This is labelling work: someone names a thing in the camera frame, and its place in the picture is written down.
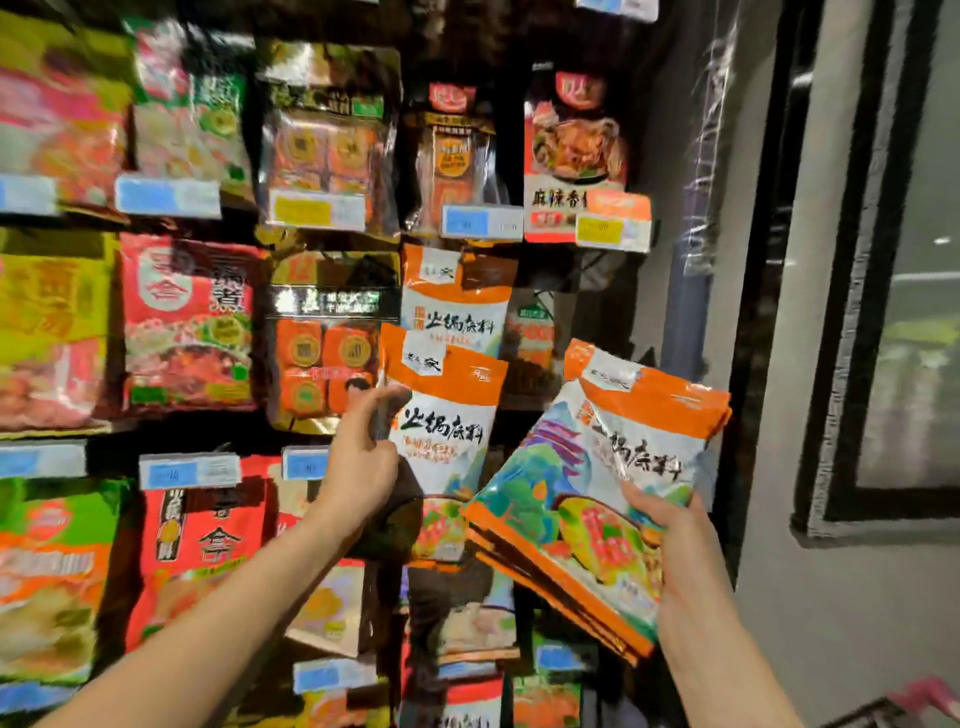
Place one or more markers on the red packet black lettering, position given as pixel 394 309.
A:
pixel 199 547

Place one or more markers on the stack of orange packets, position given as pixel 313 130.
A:
pixel 551 592

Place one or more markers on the small red packet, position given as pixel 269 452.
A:
pixel 529 334

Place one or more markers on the yellow pink seasoning packet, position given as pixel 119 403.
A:
pixel 64 112

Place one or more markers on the yellow white price tag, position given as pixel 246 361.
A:
pixel 319 211

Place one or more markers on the black shelf post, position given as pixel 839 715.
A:
pixel 757 300

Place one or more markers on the red green seasoning packet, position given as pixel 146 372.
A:
pixel 191 112

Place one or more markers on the green orange seasoning packet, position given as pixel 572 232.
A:
pixel 56 577

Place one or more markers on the red seasoning packet white circle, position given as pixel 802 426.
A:
pixel 187 322

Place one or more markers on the person's left hand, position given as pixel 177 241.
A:
pixel 358 465

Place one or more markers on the pale yellow seasoning packet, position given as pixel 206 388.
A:
pixel 334 611

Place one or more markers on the person's right forearm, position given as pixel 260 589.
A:
pixel 720 667

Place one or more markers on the small clear packet orange blocks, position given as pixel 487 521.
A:
pixel 450 161

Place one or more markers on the orange yellow price tag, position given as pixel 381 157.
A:
pixel 615 222

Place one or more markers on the person's left forearm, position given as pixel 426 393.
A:
pixel 202 637

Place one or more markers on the person's right thumb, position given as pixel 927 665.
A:
pixel 649 506

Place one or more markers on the person's right hand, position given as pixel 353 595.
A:
pixel 691 559

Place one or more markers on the dark pale seasoning packet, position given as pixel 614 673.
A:
pixel 472 622

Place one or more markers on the blue white price tag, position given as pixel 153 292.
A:
pixel 41 459
pixel 559 658
pixel 619 7
pixel 166 196
pixel 30 697
pixel 189 471
pixel 482 223
pixel 334 674
pixel 304 463
pixel 26 195

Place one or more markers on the large clear packet orange blocks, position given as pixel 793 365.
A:
pixel 330 142
pixel 322 345

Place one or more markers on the person's left thumb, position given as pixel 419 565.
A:
pixel 379 398

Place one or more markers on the black framed glass panel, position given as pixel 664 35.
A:
pixel 885 300

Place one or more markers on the orange white seasoning packet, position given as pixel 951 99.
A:
pixel 457 300
pixel 600 480
pixel 450 420

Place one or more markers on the red packet with food picture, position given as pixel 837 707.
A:
pixel 574 154

